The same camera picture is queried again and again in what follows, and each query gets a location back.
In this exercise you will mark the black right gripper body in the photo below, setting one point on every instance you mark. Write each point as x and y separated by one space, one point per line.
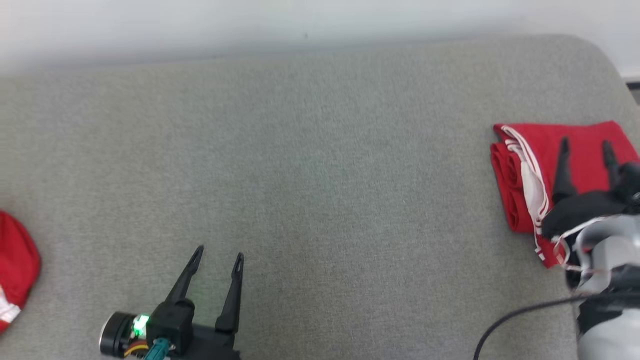
580 210

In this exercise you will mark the red basketball jersey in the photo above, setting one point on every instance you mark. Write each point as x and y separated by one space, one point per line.
585 145

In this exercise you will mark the red shorts with white stripe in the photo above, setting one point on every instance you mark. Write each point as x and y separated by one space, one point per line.
17 260

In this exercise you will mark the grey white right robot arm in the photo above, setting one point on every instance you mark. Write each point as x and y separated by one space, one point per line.
610 250

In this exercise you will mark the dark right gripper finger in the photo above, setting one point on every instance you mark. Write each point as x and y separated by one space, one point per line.
611 165
564 175

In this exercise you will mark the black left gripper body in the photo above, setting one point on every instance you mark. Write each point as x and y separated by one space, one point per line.
175 322

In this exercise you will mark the grey fabric sofa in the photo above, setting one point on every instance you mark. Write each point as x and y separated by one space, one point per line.
325 175

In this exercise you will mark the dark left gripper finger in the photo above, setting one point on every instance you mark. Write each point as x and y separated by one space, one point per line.
232 300
186 280

